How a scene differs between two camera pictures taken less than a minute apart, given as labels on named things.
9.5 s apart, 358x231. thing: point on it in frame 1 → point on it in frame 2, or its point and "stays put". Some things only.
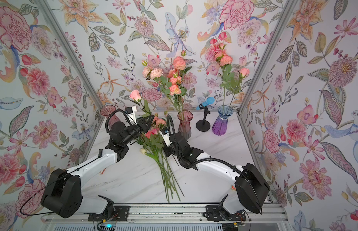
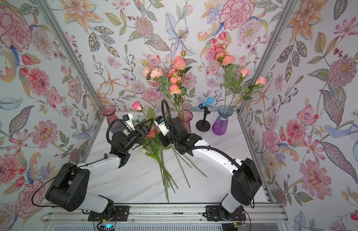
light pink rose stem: (136, 97) → (248, 91)
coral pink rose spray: (176, 91) stays put
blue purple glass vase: (219, 127) stays put
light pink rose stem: (244, 72) stays put
